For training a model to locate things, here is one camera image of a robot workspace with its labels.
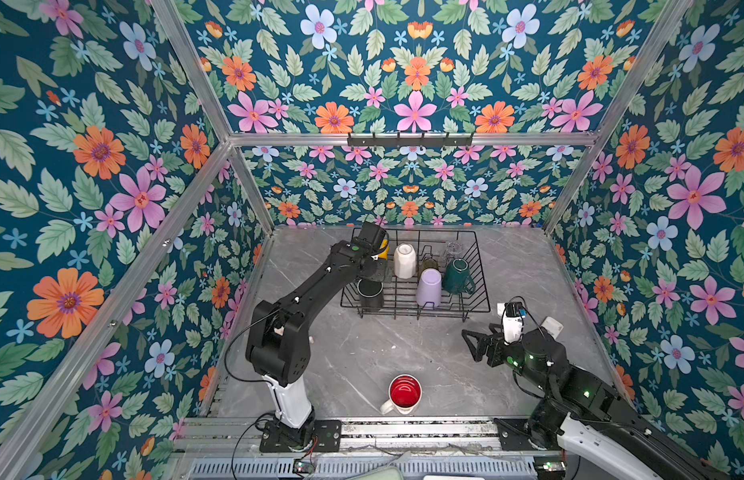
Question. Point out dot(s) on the yellow mug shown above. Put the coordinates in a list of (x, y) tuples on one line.
[(383, 254)]

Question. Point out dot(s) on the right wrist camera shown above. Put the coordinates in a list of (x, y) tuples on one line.
[(512, 317)]

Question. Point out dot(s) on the black mug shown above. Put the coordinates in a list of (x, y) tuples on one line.
[(371, 295)]

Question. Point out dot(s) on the black wire dish rack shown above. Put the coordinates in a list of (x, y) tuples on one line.
[(400, 295)]

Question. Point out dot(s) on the clear plastic cup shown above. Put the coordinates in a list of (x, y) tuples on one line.
[(454, 250)]

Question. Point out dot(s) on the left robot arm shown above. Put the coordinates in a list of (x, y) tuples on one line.
[(278, 345)]

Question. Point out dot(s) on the red and white mug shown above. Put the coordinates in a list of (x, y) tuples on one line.
[(404, 395)]

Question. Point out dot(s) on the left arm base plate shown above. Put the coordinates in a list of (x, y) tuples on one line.
[(316, 435)]

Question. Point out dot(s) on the dark green mug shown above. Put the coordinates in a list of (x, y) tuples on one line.
[(458, 278)]

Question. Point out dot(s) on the black hook rail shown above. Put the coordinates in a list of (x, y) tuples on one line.
[(397, 140)]

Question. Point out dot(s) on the lilac plastic cup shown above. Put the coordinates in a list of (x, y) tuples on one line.
[(429, 291)]

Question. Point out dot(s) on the white cream mug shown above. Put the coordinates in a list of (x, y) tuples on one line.
[(405, 261)]

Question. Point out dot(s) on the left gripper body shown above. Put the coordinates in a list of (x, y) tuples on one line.
[(377, 268)]

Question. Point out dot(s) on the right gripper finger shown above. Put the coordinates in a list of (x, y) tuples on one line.
[(490, 337), (477, 348)]

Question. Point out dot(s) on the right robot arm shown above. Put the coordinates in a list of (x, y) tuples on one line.
[(584, 415)]

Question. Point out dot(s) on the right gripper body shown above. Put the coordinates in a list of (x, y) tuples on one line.
[(500, 354)]

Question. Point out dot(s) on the olive glass cup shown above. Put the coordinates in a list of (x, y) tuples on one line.
[(427, 260)]

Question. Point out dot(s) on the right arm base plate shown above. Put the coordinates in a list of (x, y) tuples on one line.
[(514, 435)]

